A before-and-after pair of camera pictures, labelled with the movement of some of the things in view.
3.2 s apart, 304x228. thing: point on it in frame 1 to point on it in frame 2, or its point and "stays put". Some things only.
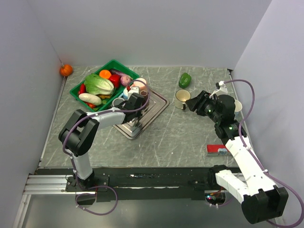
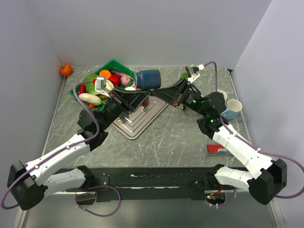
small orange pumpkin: [67, 70] stays put
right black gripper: [200, 101] to [171, 93]
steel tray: [157, 105] stays put
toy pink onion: [125, 80] stays put
